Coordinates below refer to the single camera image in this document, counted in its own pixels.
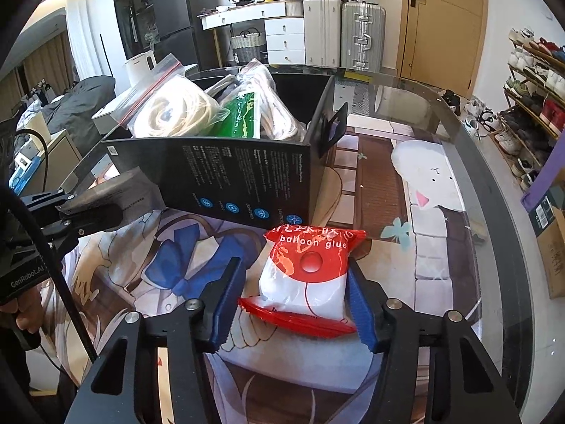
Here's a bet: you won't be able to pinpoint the dark glass cabinet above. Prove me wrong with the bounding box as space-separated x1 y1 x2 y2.
110 0 155 60

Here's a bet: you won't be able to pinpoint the zip bag with white rope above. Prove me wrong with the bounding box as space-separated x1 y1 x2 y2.
110 55 221 139

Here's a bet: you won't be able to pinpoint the dark grey bedding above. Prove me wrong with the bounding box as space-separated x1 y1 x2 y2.
43 75 118 137

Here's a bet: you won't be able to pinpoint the white curtain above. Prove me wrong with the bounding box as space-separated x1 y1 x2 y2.
66 0 116 86

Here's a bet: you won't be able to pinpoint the bagged white rope bundle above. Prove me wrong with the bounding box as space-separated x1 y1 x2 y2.
236 58 308 142

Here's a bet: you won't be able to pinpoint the silver suitcase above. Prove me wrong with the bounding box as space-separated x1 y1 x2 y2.
341 1 387 72

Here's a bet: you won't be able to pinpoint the white suitcase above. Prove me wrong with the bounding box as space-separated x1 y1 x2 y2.
303 0 343 68

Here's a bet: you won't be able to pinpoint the white sneakers pile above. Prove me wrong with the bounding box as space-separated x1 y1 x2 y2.
441 89 500 139

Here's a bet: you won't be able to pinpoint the black refrigerator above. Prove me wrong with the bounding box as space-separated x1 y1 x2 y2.
150 0 221 71

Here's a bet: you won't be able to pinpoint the brown cardboard box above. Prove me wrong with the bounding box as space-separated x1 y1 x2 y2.
536 216 565 300

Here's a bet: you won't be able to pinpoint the woven basket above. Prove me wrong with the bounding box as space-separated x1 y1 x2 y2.
230 28 268 65

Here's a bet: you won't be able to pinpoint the dark green box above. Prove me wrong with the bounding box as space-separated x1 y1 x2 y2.
528 196 565 237

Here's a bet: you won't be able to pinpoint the black cardboard box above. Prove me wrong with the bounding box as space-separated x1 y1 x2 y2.
101 73 349 231

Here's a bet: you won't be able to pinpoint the white electric kettle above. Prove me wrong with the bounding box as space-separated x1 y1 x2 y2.
124 52 158 87

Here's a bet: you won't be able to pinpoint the wooden shoe rack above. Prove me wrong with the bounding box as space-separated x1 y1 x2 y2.
494 29 565 186

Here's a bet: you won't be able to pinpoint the red white glue packet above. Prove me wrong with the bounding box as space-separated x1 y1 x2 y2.
238 224 368 337

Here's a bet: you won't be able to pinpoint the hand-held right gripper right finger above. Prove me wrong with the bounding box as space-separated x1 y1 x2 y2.
346 256 522 424

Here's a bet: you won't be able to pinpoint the grey translucent packet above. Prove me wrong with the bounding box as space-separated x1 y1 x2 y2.
56 167 167 233

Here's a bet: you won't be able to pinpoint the wooden door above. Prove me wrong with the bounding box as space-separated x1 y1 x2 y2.
395 0 488 98

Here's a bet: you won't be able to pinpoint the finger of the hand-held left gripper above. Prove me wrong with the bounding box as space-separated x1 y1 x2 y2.
20 189 74 209
41 203 125 253

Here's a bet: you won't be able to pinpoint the black cable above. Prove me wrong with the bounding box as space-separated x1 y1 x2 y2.
0 184 99 364

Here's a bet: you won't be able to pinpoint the printed cartoon table mat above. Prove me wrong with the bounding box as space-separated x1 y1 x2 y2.
57 126 483 424

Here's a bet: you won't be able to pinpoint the person's left hand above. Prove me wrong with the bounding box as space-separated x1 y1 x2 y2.
0 290 43 335

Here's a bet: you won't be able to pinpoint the green white medicine packet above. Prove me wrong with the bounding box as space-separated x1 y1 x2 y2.
207 90 261 140

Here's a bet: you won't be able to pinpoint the rows of assorted shoes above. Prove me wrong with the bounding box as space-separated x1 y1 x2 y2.
494 26 565 188

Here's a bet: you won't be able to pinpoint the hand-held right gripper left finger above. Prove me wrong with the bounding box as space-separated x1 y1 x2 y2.
66 256 248 424

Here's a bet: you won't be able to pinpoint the white vanity desk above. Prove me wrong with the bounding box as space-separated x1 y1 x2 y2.
196 0 306 66

